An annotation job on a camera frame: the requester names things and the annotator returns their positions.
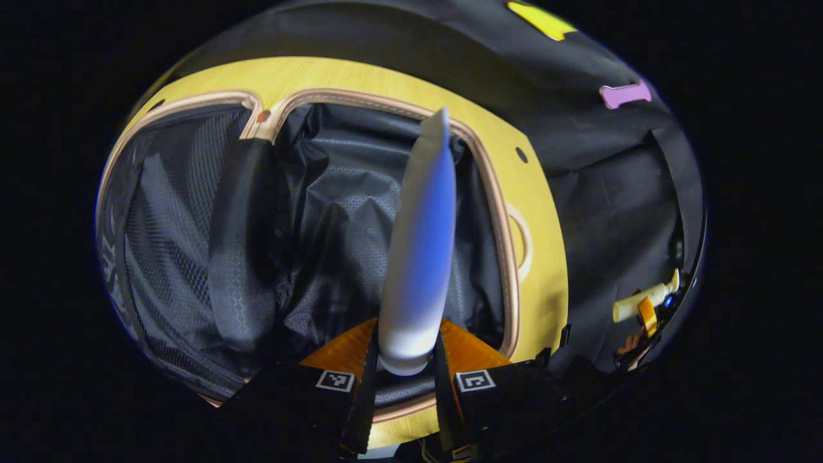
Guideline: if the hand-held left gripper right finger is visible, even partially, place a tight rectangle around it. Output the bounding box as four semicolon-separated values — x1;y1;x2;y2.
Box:
432;318;579;460

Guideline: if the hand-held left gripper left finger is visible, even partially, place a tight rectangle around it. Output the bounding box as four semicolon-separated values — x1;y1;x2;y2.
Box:
219;317;380;460

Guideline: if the white skin care tube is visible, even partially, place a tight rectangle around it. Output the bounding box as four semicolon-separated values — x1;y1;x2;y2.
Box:
377;106;458;377

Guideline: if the beige suitcase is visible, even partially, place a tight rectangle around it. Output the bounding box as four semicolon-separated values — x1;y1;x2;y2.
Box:
95;88;534;425

